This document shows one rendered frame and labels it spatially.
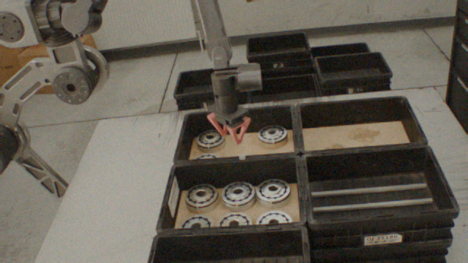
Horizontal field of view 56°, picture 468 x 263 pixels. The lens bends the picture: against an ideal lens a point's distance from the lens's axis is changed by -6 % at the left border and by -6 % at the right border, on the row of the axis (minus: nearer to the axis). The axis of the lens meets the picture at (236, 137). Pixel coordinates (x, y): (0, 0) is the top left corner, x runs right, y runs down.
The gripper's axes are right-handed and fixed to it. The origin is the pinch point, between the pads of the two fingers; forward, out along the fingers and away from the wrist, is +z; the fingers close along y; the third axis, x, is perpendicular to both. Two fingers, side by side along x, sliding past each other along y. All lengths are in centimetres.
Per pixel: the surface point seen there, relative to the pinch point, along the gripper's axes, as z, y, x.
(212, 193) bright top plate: 20.7, 6.3, 5.6
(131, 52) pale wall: 99, 314, -120
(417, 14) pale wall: 87, 128, -329
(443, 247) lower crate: 26, -55, -26
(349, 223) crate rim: 13.8, -36.6, -6.4
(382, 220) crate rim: 13.6, -42.3, -12.4
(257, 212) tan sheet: 23.5, -7.6, 0.2
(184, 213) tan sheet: 23.8, 8.4, 15.4
